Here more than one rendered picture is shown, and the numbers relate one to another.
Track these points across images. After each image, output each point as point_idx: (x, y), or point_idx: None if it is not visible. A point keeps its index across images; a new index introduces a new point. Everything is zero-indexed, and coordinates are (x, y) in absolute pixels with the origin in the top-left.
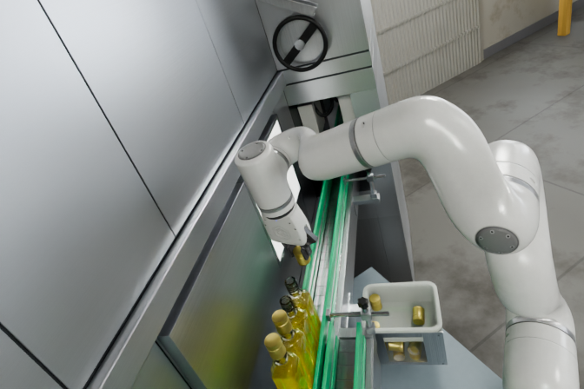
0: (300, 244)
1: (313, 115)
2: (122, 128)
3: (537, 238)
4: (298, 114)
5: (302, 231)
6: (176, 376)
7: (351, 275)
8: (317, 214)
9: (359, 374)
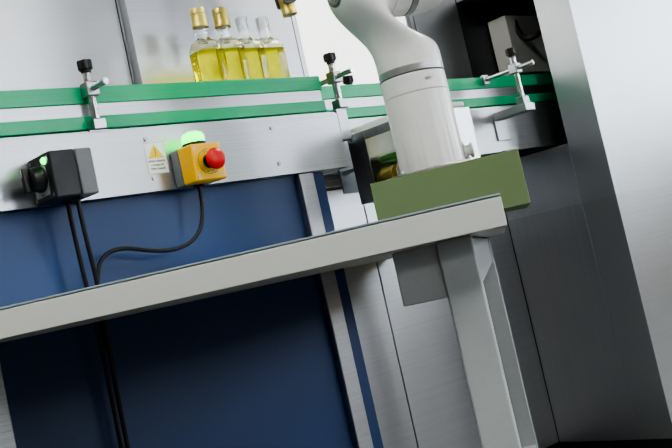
0: None
1: (507, 34)
2: None
3: None
4: (488, 34)
5: None
6: (113, 7)
7: None
8: None
9: (273, 83)
